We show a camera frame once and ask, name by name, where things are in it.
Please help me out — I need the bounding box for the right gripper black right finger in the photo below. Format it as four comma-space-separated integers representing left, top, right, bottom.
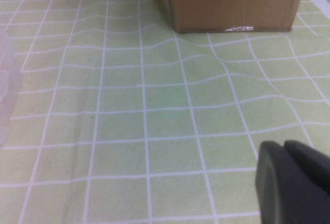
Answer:
284, 140, 330, 198

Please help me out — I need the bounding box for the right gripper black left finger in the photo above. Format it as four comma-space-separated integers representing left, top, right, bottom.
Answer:
254, 140, 330, 224

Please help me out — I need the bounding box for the brown cardboard box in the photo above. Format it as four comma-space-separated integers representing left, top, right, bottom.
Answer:
163, 0, 307, 34

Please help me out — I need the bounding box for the clear plastic egg box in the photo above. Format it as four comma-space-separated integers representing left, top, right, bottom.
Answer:
0, 28, 23, 147

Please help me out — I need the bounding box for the green checked tablecloth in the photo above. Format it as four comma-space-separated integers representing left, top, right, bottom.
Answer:
0, 0, 330, 224

